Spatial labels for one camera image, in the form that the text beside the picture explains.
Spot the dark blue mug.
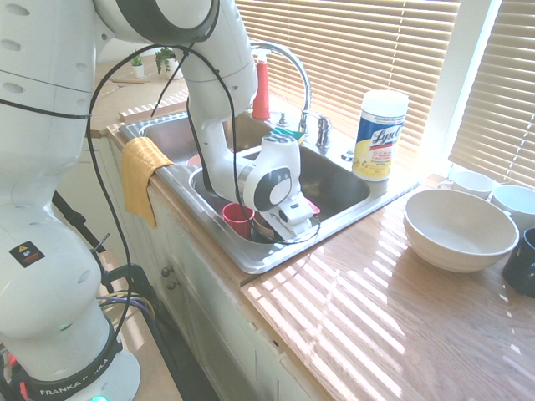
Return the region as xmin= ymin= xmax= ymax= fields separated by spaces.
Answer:
xmin=501 ymin=227 xmax=535 ymax=299

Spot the large white mug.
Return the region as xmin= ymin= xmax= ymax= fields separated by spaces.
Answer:
xmin=489 ymin=184 xmax=535 ymax=236

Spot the black stand pole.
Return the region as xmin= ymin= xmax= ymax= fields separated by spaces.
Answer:
xmin=52 ymin=190 xmax=108 ymax=254

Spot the trailing green potted plant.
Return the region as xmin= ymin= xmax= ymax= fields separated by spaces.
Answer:
xmin=154 ymin=47 xmax=186 ymax=81

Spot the chrome arched faucet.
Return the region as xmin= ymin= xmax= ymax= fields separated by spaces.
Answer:
xmin=249 ymin=40 xmax=313 ymax=135

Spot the Lysol wipes canister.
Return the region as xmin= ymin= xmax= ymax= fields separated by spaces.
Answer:
xmin=351 ymin=89 xmax=410 ymax=183

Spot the black clamp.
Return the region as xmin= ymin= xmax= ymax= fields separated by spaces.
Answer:
xmin=89 ymin=233 xmax=165 ymax=311

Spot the small plant in white pot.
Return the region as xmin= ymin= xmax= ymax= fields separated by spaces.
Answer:
xmin=129 ymin=53 xmax=146 ymax=79

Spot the yellow purple wire bundle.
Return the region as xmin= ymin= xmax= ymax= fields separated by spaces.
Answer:
xmin=98 ymin=292 xmax=158 ymax=323

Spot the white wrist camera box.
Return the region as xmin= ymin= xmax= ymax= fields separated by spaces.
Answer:
xmin=273 ymin=200 xmax=314 ymax=227

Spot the red plastic cup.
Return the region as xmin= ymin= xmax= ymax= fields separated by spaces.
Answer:
xmin=222 ymin=203 xmax=257 ymax=241

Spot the wide beige window blind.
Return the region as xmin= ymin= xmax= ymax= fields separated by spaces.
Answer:
xmin=234 ymin=0 xmax=461 ymax=169

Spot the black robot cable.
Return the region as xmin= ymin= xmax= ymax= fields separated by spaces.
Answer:
xmin=85 ymin=39 xmax=323 ymax=361

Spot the yellow dish cloth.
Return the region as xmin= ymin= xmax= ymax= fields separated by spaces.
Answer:
xmin=120 ymin=136 xmax=175 ymax=230

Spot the green yellow sponge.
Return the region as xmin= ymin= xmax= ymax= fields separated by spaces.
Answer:
xmin=269 ymin=127 xmax=307 ymax=145

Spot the large white bowl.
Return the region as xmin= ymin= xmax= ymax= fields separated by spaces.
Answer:
xmin=403 ymin=188 xmax=521 ymax=274

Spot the narrow beige window blind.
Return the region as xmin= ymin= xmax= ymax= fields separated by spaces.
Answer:
xmin=448 ymin=0 xmax=535 ymax=190

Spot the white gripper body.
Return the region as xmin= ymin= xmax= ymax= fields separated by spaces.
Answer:
xmin=270 ymin=216 xmax=315 ymax=246

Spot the small white mug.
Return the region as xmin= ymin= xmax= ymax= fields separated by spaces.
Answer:
xmin=437 ymin=170 xmax=497 ymax=201

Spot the stainless steel double sink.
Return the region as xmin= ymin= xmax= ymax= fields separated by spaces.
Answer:
xmin=118 ymin=109 xmax=420 ymax=276

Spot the white kitchen cabinet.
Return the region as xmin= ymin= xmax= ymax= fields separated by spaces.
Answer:
xmin=79 ymin=137 xmax=335 ymax=401

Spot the red spray bottle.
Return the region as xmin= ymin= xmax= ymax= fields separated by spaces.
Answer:
xmin=252 ymin=48 xmax=273 ymax=120

